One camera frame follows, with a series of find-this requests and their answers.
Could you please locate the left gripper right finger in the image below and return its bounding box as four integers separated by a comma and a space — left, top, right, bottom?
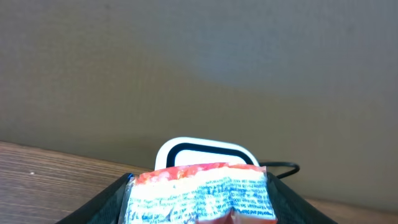
267, 172, 337, 224

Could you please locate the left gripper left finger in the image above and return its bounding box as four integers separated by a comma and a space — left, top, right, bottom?
57, 173, 134, 224

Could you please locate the red white snack packet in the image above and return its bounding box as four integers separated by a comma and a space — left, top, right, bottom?
119, 162, 277, 224

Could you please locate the white barcode scanner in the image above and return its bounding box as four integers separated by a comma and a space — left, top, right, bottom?
154, 137, 259, 170

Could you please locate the black scanner cable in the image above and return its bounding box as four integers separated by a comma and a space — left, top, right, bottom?
258, 161, 301, 180

